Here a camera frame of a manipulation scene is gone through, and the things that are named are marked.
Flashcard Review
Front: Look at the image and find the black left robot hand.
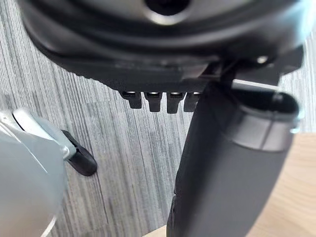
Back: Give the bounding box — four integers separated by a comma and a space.
15, 0, 305, 237

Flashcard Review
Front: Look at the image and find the dark robot foot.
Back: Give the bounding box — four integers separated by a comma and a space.
60, 129, 98, 177

